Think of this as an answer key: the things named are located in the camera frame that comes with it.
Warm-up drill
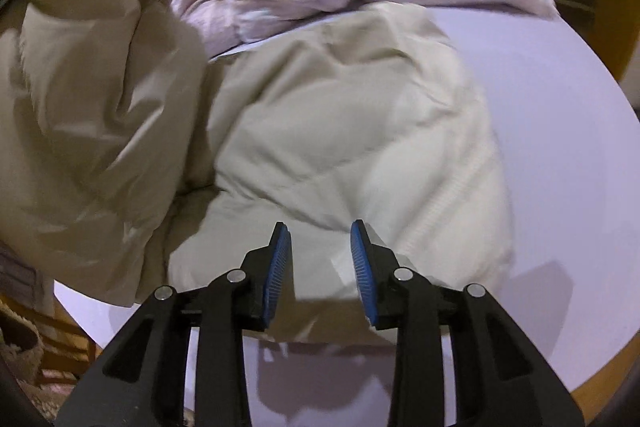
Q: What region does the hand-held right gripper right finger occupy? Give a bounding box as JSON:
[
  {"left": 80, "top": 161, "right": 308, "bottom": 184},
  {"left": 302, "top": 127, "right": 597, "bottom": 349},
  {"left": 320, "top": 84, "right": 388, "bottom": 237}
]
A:
[{"left": 350, "top": 219, "right": 586, "bottom": 427}]

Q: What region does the pale green puffer jacket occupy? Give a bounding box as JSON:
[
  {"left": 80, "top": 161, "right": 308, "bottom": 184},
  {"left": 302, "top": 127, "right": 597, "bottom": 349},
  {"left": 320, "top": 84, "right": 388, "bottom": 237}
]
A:
[{"left": 0, "top": 0, "right": 516, "bottom": 348}]

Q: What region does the bed with lavender sheet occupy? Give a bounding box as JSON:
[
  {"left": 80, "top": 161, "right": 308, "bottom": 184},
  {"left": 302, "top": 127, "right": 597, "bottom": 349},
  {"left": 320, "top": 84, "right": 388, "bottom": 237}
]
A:
[{"left": 52, "top": 4, "right": 640, "bottom": 427}]

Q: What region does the wooden chair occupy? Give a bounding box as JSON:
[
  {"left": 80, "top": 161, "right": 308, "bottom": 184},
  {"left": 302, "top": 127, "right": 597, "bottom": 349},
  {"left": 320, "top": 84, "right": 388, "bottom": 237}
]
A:
[{"left": 30, "top": 267, "right": 101, "bottom": 380}]

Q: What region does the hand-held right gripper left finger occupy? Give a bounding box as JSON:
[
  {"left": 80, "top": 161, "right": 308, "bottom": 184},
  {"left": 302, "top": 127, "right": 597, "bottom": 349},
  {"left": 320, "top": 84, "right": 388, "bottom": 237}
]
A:
[{"left": 55, "top": 222, "right": 293, "bottom": 427}]

